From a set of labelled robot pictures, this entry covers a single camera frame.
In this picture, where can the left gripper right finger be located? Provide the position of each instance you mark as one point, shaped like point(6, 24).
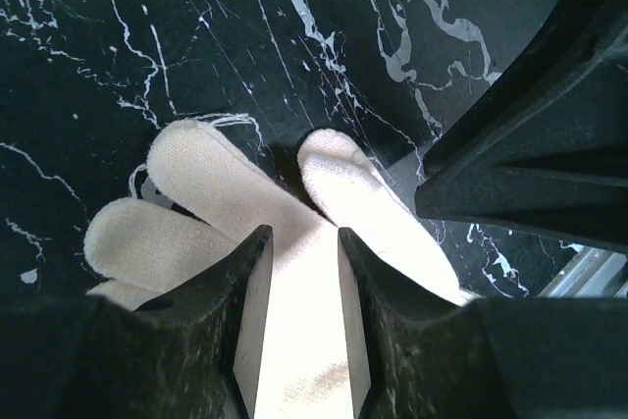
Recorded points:
point(413, 354)

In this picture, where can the aluminium front rail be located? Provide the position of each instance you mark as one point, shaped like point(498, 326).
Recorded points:
point(591, 273)

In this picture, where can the cream rubber glove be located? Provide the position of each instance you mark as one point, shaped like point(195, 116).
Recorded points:
point(219, 197)

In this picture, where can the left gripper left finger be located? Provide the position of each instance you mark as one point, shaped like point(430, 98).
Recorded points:
point(193, 352)

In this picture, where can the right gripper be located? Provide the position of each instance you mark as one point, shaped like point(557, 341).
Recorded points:
point(544, 150)

